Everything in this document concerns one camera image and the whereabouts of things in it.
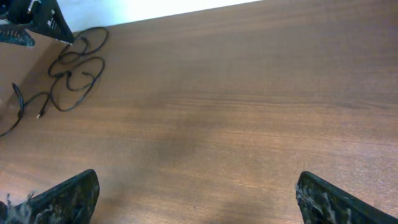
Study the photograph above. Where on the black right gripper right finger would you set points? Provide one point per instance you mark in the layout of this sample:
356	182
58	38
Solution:
322	202

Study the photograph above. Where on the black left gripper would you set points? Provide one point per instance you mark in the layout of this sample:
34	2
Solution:
43	16

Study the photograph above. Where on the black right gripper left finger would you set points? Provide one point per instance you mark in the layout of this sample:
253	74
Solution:
71	201

